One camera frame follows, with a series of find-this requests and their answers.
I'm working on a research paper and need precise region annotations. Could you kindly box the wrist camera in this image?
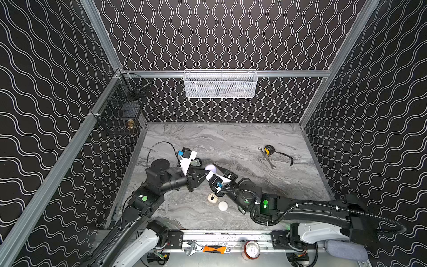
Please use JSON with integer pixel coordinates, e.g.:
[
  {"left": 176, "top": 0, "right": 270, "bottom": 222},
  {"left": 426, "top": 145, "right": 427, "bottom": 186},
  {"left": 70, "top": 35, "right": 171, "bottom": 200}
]
[
  {"left": 178, "top": 148, "right": 197, "bottom": 176},
  {"left": 206, "top": 172, "right": 231, "bottom": 194}
]

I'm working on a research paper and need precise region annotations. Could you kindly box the black round digital timer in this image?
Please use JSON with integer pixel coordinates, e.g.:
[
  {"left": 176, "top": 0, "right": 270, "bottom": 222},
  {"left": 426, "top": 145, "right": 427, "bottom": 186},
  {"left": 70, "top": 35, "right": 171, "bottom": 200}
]
[{"left": 190, "top": 158, "right": 202, "bottom": 168}]

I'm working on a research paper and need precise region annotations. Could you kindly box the white wire mesh basket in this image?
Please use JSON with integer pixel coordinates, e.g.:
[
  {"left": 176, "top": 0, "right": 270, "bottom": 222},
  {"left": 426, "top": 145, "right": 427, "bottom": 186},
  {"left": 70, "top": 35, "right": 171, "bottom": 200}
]
[{"left": 183, "top": 69, "right": 258, "bottom": 99}]

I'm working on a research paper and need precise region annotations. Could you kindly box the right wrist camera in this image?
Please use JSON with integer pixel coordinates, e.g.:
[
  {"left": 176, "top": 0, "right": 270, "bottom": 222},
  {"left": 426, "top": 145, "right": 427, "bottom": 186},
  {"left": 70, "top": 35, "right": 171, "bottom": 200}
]
[{"left": 206, "top": 172, "right": 231, "bottom": 194}]

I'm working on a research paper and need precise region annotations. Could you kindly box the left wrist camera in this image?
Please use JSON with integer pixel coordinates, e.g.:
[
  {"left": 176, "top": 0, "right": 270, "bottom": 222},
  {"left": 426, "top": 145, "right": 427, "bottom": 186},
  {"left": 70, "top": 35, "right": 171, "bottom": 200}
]
[{"left": 178, "top": 148, "right": 197, "bottom": 176}]

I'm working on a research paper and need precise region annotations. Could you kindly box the grey cloth roll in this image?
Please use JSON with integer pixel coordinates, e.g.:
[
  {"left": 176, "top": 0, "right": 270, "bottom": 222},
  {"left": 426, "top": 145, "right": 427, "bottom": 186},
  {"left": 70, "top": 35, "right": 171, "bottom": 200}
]
[{"left": 325, "top": 240, "right": 368, "bottom": 262}]

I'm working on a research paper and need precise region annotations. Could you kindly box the orange handled tool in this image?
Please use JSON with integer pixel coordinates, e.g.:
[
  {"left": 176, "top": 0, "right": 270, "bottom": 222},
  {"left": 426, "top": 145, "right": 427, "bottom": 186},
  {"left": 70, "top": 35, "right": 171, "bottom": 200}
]
[{"left": 202, "top": 246, "right": 231, "bottom": 254}]

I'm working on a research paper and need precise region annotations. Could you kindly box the soda can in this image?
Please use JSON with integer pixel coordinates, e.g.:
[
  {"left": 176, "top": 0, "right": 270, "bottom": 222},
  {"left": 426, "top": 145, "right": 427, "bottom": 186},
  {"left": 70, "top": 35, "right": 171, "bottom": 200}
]
[{"left": 241, "top": 240, "right": 261, "bottom": 260}]

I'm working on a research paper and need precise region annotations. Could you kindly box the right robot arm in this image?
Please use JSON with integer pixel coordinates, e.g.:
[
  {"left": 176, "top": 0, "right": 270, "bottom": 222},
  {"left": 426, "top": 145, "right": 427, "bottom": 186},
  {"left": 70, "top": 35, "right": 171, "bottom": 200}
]
[{"left": 205, "top": 164, "right": 407, "bottom": 246}]

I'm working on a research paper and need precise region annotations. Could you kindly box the silver combination wrench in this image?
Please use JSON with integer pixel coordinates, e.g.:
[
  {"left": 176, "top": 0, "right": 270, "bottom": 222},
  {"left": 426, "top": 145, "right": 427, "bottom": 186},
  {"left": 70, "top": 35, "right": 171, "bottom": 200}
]
[{"left": 258, "top": 147, "right": 276, "bottom": 170}]

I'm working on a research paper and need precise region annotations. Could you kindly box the purple earbud charging case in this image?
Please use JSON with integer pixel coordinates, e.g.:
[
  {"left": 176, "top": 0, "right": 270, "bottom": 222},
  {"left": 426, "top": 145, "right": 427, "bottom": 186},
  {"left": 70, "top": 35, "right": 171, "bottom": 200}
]
[{"left": 205, "top": 164, "right": 217, "bottom": 173}]

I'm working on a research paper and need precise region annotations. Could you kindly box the white round earbud case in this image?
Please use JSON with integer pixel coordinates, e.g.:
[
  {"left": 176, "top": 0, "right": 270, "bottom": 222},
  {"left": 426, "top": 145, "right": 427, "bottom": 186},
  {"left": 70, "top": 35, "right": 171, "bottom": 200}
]
[{"left": 218, "top": 201, "right": 229, "bottom": 211}]

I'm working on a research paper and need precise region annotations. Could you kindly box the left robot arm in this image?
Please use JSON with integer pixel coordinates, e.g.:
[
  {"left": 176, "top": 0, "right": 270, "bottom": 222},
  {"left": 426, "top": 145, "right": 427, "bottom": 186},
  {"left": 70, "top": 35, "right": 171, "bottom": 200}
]
[{"left": 81, "top": 158, "right": 207, "bottom": 267}]

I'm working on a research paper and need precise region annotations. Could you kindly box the yellow black tape measure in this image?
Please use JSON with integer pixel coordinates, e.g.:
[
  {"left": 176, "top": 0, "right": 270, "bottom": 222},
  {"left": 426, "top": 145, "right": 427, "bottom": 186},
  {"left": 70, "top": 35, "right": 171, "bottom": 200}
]
[{"left": 263, "top": 145, "right": 294, "bottom": 166}]

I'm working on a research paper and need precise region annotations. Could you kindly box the adjustable wrench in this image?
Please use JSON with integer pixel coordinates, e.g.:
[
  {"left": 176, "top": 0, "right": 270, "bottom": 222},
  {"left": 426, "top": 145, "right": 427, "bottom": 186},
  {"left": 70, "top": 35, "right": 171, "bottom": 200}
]
[{"left": 184, "top": 240, "right": 204, "bottom": 256}]

